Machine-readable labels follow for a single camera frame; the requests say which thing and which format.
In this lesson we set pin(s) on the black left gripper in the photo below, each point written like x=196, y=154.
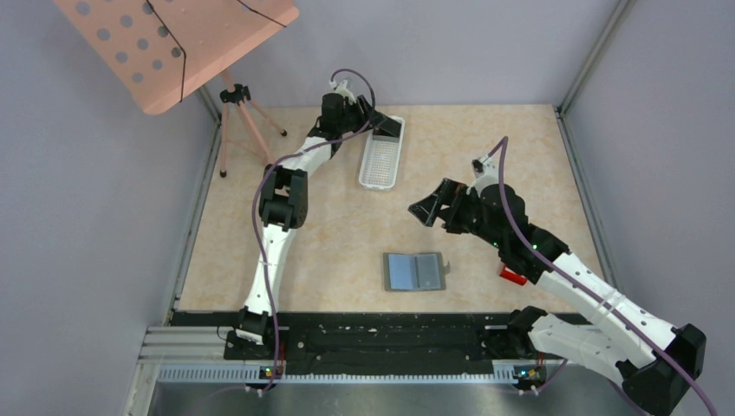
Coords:
x=368, y=117

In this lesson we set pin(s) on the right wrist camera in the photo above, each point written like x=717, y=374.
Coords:
x=485, y=173

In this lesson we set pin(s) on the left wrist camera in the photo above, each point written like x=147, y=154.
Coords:
x=343, y=88

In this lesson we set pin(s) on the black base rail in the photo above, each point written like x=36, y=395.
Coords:
x=388, y=344

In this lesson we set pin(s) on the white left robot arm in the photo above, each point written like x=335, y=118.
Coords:
x=282, y=202

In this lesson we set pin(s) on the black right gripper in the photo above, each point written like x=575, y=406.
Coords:
x=450, y=192

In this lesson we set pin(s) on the pink music stand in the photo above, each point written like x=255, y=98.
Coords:
x=165, y=50

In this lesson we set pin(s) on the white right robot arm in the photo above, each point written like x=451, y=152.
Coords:
x=651, y=360

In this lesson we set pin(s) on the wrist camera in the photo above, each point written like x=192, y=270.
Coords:
x=485, y=173
x=343, y=88

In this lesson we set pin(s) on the white perforated plastic tray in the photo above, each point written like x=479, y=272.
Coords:
x=381, y=158

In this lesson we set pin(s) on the grey card holder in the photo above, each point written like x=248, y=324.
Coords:
x=414, y=272

